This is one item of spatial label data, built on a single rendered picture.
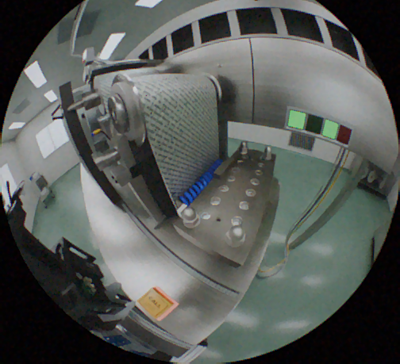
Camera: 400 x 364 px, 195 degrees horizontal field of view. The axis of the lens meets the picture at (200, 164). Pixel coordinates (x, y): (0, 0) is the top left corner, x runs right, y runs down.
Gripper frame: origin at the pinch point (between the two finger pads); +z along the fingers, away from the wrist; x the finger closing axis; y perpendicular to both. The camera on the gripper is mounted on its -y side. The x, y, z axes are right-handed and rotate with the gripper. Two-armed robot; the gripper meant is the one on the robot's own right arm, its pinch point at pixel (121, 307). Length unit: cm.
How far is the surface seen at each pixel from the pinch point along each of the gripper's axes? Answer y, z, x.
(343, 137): 55, -12, -32
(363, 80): 56, -34, -39
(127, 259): 2.3, 15.2, 16.1
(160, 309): 0.2, 12.7, -2.4
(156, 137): 25.2, -14.2, 9.7
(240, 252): 21.4, 2.2, -8.7
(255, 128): 289, 66, 38
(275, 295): 22, 105, -66
